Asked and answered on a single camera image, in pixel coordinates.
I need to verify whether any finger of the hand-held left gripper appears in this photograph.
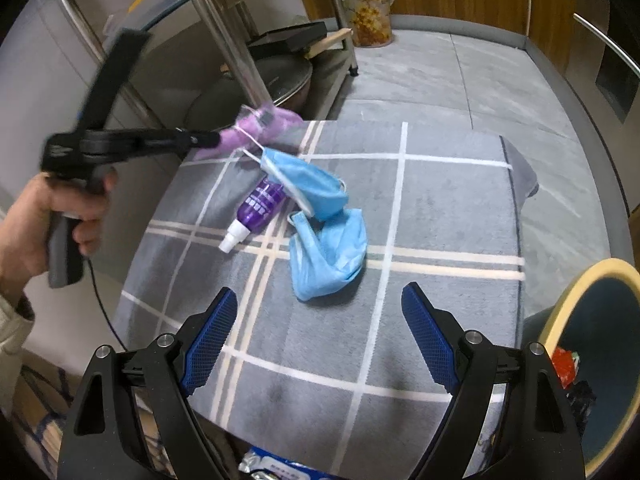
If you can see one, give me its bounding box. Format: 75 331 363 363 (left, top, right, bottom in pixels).
125 127 223 155
79 30 152 132

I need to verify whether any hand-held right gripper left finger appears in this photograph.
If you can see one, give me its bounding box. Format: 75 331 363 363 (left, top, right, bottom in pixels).
57 287 238 480

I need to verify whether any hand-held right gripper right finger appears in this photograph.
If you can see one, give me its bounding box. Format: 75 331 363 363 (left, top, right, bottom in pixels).
401 281 586 480

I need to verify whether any purple packet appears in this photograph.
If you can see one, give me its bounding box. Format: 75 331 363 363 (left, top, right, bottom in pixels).
192 102 303 161

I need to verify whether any blue face mask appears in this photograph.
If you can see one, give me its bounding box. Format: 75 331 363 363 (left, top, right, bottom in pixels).
287 207 368 303
235 127 351 221

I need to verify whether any red plastic bag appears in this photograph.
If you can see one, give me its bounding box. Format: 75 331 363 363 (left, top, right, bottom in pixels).
550 347 581 391

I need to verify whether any yellow rimmed trash bin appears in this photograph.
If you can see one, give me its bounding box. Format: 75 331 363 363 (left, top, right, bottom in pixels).
522 258 640 480

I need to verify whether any person's left hand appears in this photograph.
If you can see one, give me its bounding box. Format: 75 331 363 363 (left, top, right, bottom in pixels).
0 167 119 302

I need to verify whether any grey refrigerator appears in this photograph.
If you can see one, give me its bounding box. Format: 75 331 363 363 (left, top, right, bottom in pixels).
0 0 201 371

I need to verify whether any metal rack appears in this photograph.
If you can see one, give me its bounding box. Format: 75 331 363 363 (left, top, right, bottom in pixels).
170 0 361 121

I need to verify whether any purple spray bottle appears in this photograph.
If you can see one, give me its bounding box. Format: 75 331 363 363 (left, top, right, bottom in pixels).
218 177 288 253

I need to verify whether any dark lidded pan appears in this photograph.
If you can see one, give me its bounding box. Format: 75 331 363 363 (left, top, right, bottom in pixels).
185 55 316 133

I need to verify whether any grey checked cloth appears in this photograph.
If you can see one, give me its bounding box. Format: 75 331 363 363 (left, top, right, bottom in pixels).
112 120 541 476

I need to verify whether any blue wet wipes packet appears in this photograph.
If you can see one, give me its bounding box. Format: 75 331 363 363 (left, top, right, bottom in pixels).
237 445 331 480

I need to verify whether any black flat tray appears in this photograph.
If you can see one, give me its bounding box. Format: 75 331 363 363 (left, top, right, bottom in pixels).
247 21 328 53

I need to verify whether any wooden cutting board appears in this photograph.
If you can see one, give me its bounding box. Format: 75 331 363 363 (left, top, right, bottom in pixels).
307 29 353 58

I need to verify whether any yellow patterned bag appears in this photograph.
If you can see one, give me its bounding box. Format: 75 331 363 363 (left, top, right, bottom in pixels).
339 0 395 48

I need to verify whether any stainless steel cabinet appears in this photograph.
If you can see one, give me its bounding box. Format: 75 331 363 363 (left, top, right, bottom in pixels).
570 0 640 126

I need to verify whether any black cable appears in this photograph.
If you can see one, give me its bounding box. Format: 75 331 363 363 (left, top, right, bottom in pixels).
85 252 128 353

